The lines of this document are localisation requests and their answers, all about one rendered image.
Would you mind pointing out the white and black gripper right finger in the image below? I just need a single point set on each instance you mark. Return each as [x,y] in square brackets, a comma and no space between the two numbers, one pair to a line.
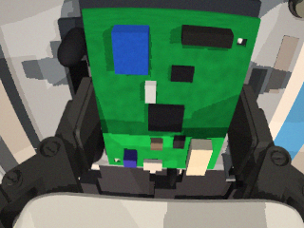
[265,167]

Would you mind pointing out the green circuit board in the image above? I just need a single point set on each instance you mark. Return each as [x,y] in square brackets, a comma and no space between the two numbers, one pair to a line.
[167,82]

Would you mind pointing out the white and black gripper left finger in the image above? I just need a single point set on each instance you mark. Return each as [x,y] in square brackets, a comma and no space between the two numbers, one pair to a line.
[60,160]

